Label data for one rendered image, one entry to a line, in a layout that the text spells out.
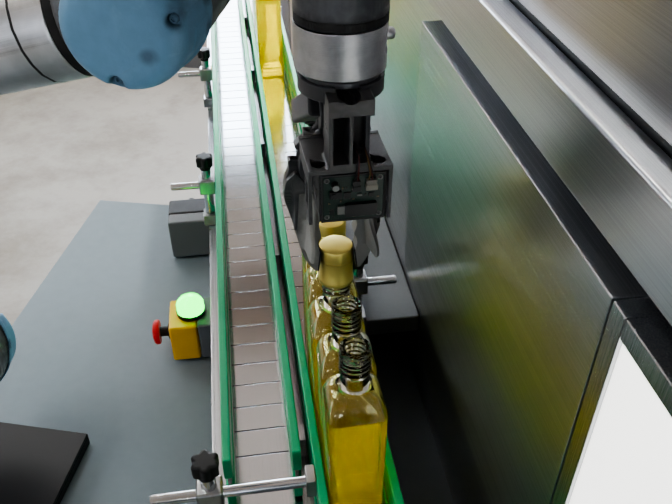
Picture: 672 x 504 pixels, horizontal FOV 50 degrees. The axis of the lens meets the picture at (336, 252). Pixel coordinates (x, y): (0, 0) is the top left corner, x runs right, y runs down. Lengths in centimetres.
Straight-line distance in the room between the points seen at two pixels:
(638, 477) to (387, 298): 69
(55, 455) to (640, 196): 87
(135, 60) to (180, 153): 289
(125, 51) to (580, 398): 36
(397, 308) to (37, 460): 55
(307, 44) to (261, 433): 52
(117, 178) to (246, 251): 204
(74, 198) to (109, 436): 207
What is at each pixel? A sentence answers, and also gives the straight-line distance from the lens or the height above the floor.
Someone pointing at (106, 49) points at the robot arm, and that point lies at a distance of 44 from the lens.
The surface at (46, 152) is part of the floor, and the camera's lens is 350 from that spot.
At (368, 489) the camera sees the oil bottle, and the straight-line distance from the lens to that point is 77.
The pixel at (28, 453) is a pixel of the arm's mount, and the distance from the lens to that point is 112.
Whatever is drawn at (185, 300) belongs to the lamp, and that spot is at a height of 85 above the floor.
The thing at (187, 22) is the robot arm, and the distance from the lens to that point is 43.
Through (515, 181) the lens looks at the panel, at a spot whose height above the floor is 130.
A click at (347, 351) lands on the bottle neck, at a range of 66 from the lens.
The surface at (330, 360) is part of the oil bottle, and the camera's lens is 71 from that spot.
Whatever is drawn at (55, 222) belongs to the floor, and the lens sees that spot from 299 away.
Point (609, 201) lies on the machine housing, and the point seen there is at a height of 136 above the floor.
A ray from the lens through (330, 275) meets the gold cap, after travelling 72.
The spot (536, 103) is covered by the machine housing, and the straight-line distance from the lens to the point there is 56.
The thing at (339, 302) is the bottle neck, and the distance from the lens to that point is 70.
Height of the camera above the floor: 160
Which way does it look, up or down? 37 degrees down
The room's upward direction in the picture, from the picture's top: straight up
